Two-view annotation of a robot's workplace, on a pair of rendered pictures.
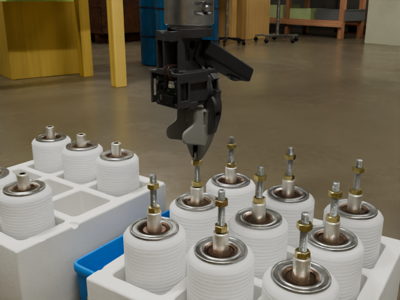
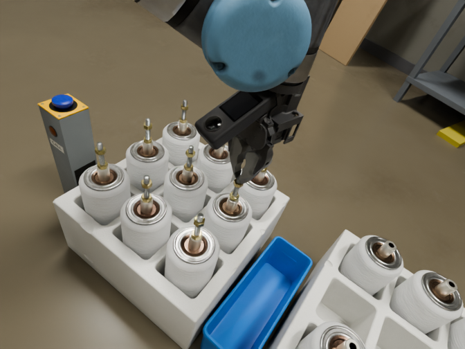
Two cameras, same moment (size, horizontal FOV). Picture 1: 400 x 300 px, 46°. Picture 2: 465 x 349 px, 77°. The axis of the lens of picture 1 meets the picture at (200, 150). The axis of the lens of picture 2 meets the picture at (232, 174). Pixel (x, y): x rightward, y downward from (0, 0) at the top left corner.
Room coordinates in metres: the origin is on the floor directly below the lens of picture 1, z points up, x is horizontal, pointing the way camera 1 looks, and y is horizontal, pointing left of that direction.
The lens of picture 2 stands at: (1.13, -0.08, 0.71)
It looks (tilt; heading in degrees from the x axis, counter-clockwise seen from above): 43 degrees down; 170
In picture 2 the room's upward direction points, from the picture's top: 16 degrees clockwise
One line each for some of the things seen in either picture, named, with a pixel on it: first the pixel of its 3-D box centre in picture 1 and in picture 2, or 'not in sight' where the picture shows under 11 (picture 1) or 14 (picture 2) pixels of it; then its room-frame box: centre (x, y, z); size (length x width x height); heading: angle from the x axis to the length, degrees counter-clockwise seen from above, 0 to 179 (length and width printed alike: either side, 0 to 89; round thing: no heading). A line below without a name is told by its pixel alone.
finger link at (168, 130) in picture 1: (181, 131); (259, 165); (0.74, 0.03, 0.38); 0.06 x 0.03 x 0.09; 131
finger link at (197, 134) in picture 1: (196, 136); (245, 153); (0.72, 0.01, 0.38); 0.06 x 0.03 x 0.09; 131
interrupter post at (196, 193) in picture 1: (197, 194); (232, 203); (0.74, 0.01, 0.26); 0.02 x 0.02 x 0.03
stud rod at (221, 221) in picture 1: (221, 215); not in sight; (0.58, -0.03, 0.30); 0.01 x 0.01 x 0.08
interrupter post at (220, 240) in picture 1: (221, 241); (219, 149); (0.58, -0.03, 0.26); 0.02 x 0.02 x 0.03
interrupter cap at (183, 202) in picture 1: (197, 202); (230, 207); (0.74, 0.01, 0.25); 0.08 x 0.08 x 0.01
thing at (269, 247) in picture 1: (256, 268); (183, 203); (0.68, -0.09, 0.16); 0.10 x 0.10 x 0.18
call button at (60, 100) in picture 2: not in sight; (63, 102); (0.58, -0.38, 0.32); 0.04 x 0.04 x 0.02
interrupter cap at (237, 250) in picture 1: (220, 250); (218, 153); (0.58, -0.03, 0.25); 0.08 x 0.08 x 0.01
